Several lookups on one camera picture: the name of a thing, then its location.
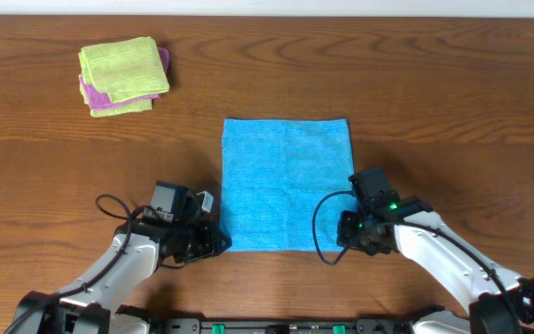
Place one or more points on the green folded towel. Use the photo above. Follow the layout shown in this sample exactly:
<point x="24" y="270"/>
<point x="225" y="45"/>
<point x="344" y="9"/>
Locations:
<point x="100" y="104"/>
<point x="124" y="70"/>

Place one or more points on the bottom green folded towel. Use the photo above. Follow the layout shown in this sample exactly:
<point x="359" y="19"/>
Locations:
<point x="100" y="104"/>

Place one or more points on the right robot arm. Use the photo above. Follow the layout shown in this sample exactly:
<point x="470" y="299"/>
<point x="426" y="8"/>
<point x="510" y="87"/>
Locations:
<point x="496" y="299"/>

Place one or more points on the blue cloth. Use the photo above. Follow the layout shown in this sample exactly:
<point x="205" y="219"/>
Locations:
<point x="285" y="183"/>

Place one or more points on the purple folded towel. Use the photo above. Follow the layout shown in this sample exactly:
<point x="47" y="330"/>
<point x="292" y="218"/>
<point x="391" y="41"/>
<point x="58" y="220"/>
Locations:
<point x="123" y="76"/>

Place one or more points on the top green folded towel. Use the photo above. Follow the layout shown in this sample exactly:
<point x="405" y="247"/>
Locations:
<point x="124" y="70"/>

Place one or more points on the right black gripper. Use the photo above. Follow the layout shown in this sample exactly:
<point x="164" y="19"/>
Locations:
<point x="345" y="238"/>

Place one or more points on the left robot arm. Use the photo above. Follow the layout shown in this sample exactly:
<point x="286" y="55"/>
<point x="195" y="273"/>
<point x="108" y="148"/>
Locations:
<point x="175" y="225"/>

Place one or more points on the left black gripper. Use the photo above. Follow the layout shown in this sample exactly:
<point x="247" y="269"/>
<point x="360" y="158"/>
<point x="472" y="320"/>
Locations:
<point x="208" y="247"/>

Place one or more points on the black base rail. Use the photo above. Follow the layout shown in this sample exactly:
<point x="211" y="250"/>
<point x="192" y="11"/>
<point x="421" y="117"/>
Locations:
<point x="359" y="326"/>

